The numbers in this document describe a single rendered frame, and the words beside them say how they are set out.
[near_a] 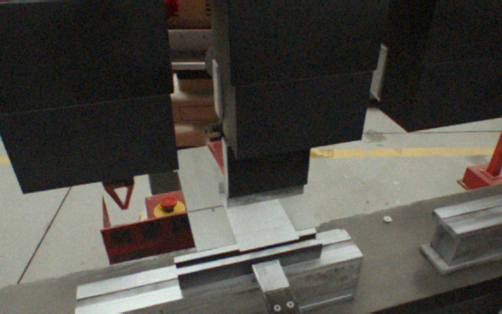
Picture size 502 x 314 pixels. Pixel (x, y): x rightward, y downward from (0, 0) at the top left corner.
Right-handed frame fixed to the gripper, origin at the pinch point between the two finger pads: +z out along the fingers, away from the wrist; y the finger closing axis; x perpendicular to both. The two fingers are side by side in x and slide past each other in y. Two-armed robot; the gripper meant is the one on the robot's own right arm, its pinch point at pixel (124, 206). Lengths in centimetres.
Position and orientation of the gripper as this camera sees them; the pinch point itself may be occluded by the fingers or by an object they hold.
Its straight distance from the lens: 97.1
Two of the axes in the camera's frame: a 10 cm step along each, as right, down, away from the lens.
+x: 9.5, -1.8, 2.7
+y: 3.2, 3.0, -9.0
